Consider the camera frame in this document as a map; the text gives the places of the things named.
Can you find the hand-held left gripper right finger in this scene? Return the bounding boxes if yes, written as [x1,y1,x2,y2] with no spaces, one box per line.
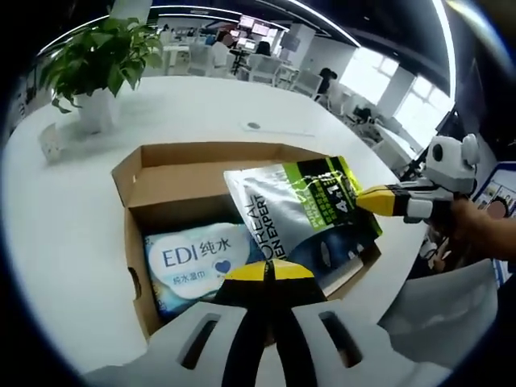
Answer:
[266,260,452,387]

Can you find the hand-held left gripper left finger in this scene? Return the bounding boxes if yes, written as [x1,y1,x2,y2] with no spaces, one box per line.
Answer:
[82,260,269,387]

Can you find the blue white wet wipes pack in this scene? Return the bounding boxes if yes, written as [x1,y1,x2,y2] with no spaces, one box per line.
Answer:
[143,223,259,319]

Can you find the silver green soft pouch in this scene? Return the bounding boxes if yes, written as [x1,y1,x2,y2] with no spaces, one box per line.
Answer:
[223,156,383,285]

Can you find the brown cardboard shoe box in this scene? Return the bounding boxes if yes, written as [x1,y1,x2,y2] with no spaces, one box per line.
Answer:
[110,141,383,339]

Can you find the person's right hand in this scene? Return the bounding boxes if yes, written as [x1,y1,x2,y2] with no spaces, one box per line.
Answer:
[447,196,503,261]

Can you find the blue white notice poster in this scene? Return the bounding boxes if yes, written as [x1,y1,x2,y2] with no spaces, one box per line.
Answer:
[469,160,516,291]

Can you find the ceiling light strip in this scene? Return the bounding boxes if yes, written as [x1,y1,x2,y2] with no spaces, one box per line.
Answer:
[433,0,460,102]

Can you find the group of white office chairs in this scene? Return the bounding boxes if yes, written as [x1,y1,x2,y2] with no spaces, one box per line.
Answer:
[237,52,323,100]

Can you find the bank of display screens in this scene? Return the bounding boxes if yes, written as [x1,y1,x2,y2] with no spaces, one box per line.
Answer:
[236,14,280,41]

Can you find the white paper cup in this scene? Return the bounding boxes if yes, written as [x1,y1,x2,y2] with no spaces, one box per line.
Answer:
[38,123,68,162]

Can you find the green plant in white pot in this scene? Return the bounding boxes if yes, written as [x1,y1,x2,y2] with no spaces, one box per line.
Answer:
[38,15,164,135]

